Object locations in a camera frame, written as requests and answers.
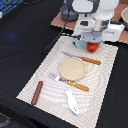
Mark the light blue toy carton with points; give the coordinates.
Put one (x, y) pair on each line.
(79, 43)

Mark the round beige plate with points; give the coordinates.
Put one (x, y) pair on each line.
(72, 68)

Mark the red toy tomato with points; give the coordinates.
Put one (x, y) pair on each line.
(92, 47)

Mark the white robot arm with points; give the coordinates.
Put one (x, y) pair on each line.
(88, 9)

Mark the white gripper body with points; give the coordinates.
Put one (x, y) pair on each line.
(95, 31)

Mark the beige woven placemat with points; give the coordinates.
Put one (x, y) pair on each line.
(53, 99)

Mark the fork with wooden handle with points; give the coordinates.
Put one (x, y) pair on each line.
(72, 83)

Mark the knife with wooden handle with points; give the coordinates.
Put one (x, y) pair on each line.
(83, 58)

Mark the beige bowl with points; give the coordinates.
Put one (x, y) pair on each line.
(124, 15)

